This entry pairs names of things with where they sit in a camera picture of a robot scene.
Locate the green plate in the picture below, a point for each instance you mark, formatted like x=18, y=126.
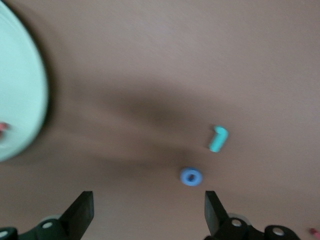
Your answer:
x=17, y=75

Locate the pink foam letter b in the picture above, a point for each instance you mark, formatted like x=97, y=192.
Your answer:
x=3, y=128

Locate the teal foam letter l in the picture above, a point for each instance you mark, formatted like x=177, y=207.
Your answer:
x=217, y=142

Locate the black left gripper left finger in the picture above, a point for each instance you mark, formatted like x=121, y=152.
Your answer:
x=76, y=220

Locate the blue foam letter o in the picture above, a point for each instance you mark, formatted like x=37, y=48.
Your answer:
x=184, y=178

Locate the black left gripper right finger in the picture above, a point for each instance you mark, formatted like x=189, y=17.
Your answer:
x=217, y=220

